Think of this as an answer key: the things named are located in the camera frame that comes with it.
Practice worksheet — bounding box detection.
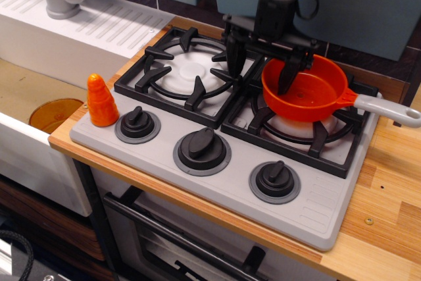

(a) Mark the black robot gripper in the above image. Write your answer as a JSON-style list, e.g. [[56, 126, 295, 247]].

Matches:
[[224, 0, 318, 95]]

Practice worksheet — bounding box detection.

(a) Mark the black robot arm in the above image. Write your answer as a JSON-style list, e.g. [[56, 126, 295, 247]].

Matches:
[[222, 0, 318, 95]]

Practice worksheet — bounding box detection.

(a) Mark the black left burner grate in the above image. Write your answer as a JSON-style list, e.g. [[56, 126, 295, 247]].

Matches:
[[114, 27, 264, 129]]

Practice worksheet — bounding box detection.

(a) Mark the black burner grate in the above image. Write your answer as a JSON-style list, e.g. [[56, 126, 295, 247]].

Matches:
[[221, 59, 378, 179], [114, 27, 264, 129]]

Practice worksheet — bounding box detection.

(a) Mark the black right burner grate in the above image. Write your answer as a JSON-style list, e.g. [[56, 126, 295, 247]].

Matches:
[[221, 59, 378, 179]]

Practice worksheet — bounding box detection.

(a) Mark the black middle stove knob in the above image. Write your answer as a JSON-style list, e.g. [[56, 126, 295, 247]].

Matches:
[[173, 127, 232, 177]]

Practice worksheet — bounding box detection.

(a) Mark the black stove knob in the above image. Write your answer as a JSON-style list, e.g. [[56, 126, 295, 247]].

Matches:
[[114, 106, 161, 145], [249, 161, 301, 205], [173, 127, 232, 177]]

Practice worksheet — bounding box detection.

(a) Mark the grey toy stove top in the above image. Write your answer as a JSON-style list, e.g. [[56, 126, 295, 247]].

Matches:
[[69, 26, 384, 252]]

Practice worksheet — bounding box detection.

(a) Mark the black right stove knob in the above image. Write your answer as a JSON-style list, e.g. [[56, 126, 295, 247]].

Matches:
[[249, 161, 301, 205]]

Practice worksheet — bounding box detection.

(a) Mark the black left stove knob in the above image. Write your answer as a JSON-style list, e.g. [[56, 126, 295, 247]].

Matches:
[[114, 106, 161, 145]]

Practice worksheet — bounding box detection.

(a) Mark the orange toy carrot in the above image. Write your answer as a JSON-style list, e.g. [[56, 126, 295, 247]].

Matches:
[[87, 74, 120, 127]]

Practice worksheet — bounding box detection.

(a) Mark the white toy sink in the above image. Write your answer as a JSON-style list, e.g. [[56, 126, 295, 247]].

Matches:
[[1, 0, 172, 217]]

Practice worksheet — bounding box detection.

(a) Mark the amber sink drain plug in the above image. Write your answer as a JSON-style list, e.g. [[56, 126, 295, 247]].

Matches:
[[29, 98, 83, 134]]

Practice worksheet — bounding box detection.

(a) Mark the orange pan with grey handle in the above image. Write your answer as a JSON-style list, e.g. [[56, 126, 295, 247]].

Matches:
[[261, 55, 420, 128]]

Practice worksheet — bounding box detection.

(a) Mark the oven door with black handle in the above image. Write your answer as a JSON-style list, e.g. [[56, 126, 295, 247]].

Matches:
[[101, 186, 331, 280]]

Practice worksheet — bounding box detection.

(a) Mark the black braided cable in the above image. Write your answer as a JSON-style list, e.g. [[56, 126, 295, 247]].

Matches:
[[0, 229, 35, 281]]

